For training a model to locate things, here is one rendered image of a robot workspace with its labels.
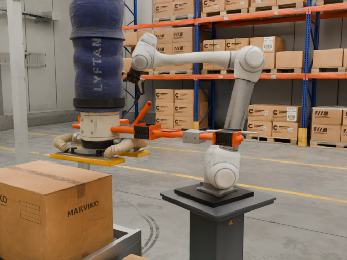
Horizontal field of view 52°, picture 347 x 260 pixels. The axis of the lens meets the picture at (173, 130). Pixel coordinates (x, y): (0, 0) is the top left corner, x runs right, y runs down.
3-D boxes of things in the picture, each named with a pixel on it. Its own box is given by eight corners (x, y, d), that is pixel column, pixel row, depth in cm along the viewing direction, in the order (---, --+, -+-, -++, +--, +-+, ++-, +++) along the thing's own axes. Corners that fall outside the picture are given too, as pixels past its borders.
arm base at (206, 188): (210, 183, 229) (210, 175, 229) (238, 191, 213) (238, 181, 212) (190, 189, 217) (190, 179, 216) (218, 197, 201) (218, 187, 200)
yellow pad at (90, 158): (49, 158, 157) (48, 147, 156) (66, 154, 166) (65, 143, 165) (110, 166, 141) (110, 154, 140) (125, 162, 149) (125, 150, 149)
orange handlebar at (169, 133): (52, 128, 170) (52, 120, 170) (95, 122, 196) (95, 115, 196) (240, 145, 125) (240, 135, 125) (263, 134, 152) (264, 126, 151)
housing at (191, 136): (182, 143, 136) (182, 131, 136) (190, 140, 142) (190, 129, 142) (198, 144, 133) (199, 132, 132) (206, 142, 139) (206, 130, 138)
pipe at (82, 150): (52, 149, 158) (51, 136, 158) (91, 141, 180) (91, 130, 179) (113, 157, 142) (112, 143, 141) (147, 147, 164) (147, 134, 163)
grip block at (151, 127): (132, 139, 146) (131, 125, 145) (145, 135, 154) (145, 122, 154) (149, 141, 142) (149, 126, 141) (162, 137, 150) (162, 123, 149)
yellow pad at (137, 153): (80, 150, 174) (79, 141, 173) (94, 147, 182) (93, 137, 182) (138, 158, 157) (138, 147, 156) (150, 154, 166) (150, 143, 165)
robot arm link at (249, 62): (230, 185, 203) (237, 198, 181) (202, 179, 202) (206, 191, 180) (264, 51, 194) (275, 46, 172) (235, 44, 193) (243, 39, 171)
